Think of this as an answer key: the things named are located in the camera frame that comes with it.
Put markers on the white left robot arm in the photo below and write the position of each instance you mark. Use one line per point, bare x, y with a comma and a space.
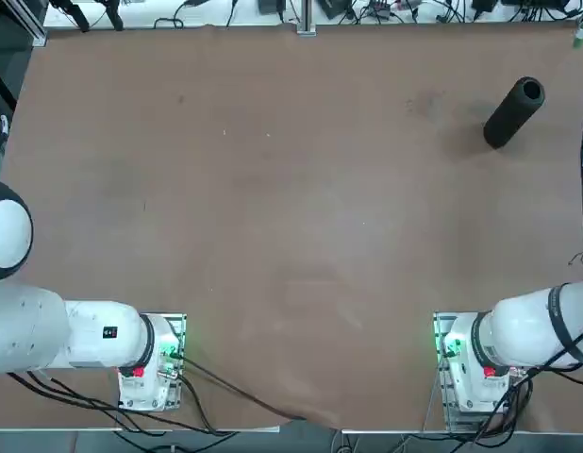
93, 335

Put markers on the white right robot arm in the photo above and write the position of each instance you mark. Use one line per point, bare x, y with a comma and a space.
518, 330

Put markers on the black cylindrical vase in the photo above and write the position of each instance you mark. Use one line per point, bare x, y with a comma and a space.
513, 113

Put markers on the black device with red connectors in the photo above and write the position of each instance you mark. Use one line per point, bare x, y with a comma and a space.
380, 5

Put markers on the black tripod leg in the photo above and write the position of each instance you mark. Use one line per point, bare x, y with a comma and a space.
74, 11
113, 13

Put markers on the black power adapter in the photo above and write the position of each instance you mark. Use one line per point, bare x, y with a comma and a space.
485, 5

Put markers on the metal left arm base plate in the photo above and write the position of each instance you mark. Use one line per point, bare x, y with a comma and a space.
176, 396

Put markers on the aluminium camera post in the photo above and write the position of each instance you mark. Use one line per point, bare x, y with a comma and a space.
306, 14

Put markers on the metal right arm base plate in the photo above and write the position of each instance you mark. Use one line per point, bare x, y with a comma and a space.
454, 410

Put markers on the aluminium rail corner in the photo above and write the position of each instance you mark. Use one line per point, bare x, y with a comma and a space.
27, 26

